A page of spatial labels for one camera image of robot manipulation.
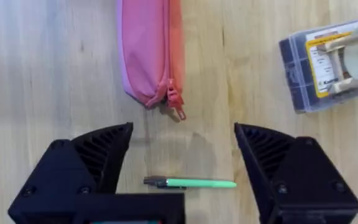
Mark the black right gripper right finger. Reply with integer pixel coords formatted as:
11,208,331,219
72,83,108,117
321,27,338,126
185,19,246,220
234,122,358,224

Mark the green pen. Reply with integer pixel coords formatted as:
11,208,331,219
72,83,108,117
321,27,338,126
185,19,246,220
143,175,237,190

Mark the pink zip bag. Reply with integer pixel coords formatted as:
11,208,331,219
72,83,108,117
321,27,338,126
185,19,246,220
116,0,187,121

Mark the pale wooden stand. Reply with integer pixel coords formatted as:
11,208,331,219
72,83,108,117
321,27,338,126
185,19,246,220
317,16,358,95

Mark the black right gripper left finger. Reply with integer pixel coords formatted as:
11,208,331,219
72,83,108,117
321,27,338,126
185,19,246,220
7,122,134,224

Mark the clear plastic parts box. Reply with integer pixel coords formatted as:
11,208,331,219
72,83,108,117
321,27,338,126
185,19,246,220
278,19,358,114

